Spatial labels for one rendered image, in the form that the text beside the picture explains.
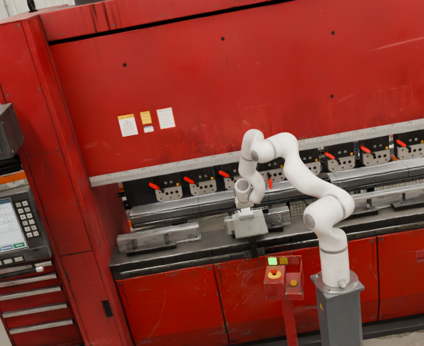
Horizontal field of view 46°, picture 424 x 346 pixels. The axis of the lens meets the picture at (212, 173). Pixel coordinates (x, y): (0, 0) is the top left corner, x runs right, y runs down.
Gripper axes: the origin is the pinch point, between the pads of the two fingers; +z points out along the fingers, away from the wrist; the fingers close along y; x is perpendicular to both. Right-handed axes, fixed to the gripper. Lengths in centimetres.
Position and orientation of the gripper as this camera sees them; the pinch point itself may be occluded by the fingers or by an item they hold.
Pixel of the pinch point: (245, 208)
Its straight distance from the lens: 286.4
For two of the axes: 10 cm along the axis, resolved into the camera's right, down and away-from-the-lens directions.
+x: 1.4, 8.8, -4.5
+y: -9.8, 1.7, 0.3
